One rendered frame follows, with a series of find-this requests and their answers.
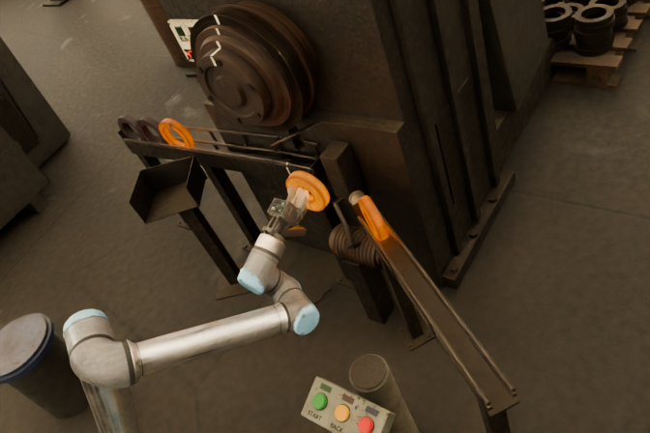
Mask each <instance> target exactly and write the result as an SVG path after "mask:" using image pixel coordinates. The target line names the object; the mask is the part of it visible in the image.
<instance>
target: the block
mask: <svg viewBox="0 0 650 433"><path fill-rule="evenodd" d="M320 159H321V162H322V164H323V166H324V169H325V171H326V173H327V176H328V178H329V181H330V183H331V185H332V188H333V190H334V192H335V195H336V197H337V198H339V197H341V196H342V197H343V198H344V201H342V202H341V203H344V204H348V205H351V204H350V203H349V195H350V194H351V193H352V192H353V191H355V190H360V191H362V192H365V191H366V185H365V183H364V180H363V177H362V175H361V172H360V169H359V166H358V164H357V161H356V159H355V157H354V154H353V151H352V148H351V146H350V144H349V143H347V142H342V141H337V140H334V141H332V142H331V144H330V145H329V146H328V147H327V148H326V150H325V151H324V152H323V153H322V154H321V156H320Z"/></svg>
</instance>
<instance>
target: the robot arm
mask: <svg viewBox="0 0 650 433"><path fill-rule="evenodd" d="M287 192H288V197H287V199H286V201H285V200H281V199H278V198H275V197H274V199H273V201H272V203H271V205H270V207H269V209H268V210H267V213H268V214H269V215H270V216H272V217H271V218H270V219H271V220H270V222H269V223H268V225H267V227H266V226H263V228H262V230H263V231H264V234H260V235H259V237H258V239H257V241H256V243H255V244H254V246H253V248H252V250H251V253H250V255H249V257H248V259H247V260H246V262H245V264H244V266H243V268H242V269H241V270H240V273H239V275H238V278H237V279H238V282H239V283H240V284H241V285H242V286H244V287H245V288H247V289H248V290H250V291H252V292H254V293H255V294H257V295H261V294H264V295H266V296H268V297H269V298H271V299H272V300H273V302H274V303H275V304H274V305H270V306H267V307H263V308H259V309H257V310H253V311H250V312H246V313H242V314H239V315H235V316H231V317H228V318H224V319H221V320H218V321H214V322H211V323H207V324H203V325H200V326H196V327H193V328H189V329H185V330H182V331H178V332H173V333H169V334H166V335H162V336H158V337H155V338H151V339H147V340H144V341H140V342H137V343H132V342H131V341H129V340H128V339H125V340H122V341H115V339H114V336H113V333H112V330H111V327H110V325H109V319H108V318H107V317H106V315H105V314H104V313H103V312H102V311H100V310H96V309H85V310H81V311H79V312H77V313H76V314H74V315H73V316H71V317H70V318H69V319H68V321H67V322H66V323H65V325H64V329H63V336H64V338H65V341H66V346H67V350H68V354H69V359H70V365H71V368H72V370H73V372H74V374H75V375H76V376H77V377H78V378H79V379H80V382H81V384H82V386H83V389H84V391H85V394H86V397H87V400H88V402H89V405H90V408H91V410H92V413H93V416H94V419H95V421H96V424H97V426H98V428H99V431H100V433H142V431H141V428H140V424H139V421H138V418H137V415H136V411H135V408H134V405H133V401H132V397H131V394H130V391H129V388H128V387H129V386H133V385H136V383H137V382H138V380H139V379H140V377H141V376H144V375H147V374H150V373H154V372H157V371H160V370H163V369H167V368H169V367H172V366H176V365H179V364H182V363H185V362H189V361H194V360H197V359H201V358H204V357H207V356H210V355H214V354H216V353H219V352H223V351H226V350H229V349H232V348H236V347H239V346H242V345H245V344H249V343H252V342H255V341H257V340H261V339H264V338H267V337H271V336H274V335H277V334H280V333H287V332H292V331H295V332H296V333H298V334H299V335H304V334H307V333H309V332H311V331H312V330H313V329H314V328H315V327H316V325H317V324H318V321H319V312H318V310H317V309H316V307H315V305H314V304H313V303H312V302H311V301H310V300H309V299H308V297H307V296H306V295H305V294H304V293H303V291H302V288H301V285H300V284H299V282H298V281H297V280H296V279H295V278H293V277H291V276H289V275H288V274H286V273H284V272H283V271H281V270H280V269H278V268H277V264H278V263H279V261H280V259H281V256H282V254H283V252H284V250H285V248H286V246H285V244H284V243H285V241H286V239H285V238H284V237H298V236H305V235H306V230H307V229H306V228H303V227H301V226H300V225H298V223H299V221H300V220H301V219H303V216H304V215H305V214H306V212H307V209H308V205H309V191H308V190H307V189H305V188H301V187H298V188H295V187H293V186H289V187H288V189H287ZM273 202H274V203H273ZM272 204H273V205H272ZM271 206H272V207H271ZM295 207H296V208H298V209H296V208H295ZM268 217H269V216H268Z"/></svg>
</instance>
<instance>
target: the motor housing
mask: <svg viewBox="0 0 650 433"><path fill-rule="evenodd" d="M348 224H349V223H348ZM349 226H350V230H351V235H352V239H353V243H355V242H357V241H360V242H361V245H360V246H358V247H356V248H355V249H352V250H351V249H349V247H348V243H347V239H346V234H345V229H344V227H343V225H342V223H340V224H338V225H337V226H336V227H335V228H334V229H333V231H332V232H331V235H330V238H329V246H330V249H331V251H332V252H333V253H334V254H335V255H337V256H338V257H341V258H343V259H342V263H343V265H344V267H345V269H346V271H347V273H348V275H349V277H350V279H351V282H352V284H353V286H354V288H355V290H356V292H357V295H358V297H359V299H360V301H361V303H362V305H363V308H364V310H365V312H366V313H367V315H368V317H369V319H370V320H372V321H374V322H377V323H380V324H382V325H385V323H386V322H387V320H388V318H389V317H390V315H391V313H392V312H393V310H394V308H395V304H394V302H393V299H392V297H391V294H390V292H389V289H388V287H387V284H386V282H385V279H384V277H383V274H382V273H381V270H380V269H381V268H383V267H382V264H381V262H380V259H379V257H378V254H377V252H376V249H375V247H374V246H373V244H372V243H371V241H370V240H369V238H368V237H367V236H366V234H365V233H364V231H363V229H362V227H359V226H356V225H352V224H349Z"/></svg>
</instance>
